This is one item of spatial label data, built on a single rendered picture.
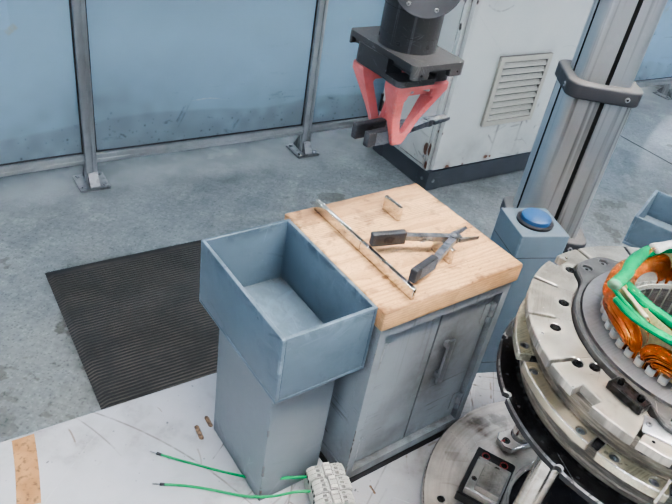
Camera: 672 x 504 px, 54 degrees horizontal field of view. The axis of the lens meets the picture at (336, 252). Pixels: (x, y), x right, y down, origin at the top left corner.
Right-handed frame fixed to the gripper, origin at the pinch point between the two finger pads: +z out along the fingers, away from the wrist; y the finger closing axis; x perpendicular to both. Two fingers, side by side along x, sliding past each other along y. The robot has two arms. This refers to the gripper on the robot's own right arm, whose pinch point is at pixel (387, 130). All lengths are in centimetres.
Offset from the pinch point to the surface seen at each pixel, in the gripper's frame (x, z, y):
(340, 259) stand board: -6.6, 12.0, 4.1
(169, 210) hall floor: 47, 120, -161
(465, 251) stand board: 7.6, 11.9, 8.7
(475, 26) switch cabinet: 163, 43, -133
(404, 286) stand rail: -4.0, 11.1, 11.4
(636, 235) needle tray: 36.1, 14.2, 13.5
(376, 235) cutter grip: -3.3, 9.1, 5.2
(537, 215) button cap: 25.7, 13.9, 4.8
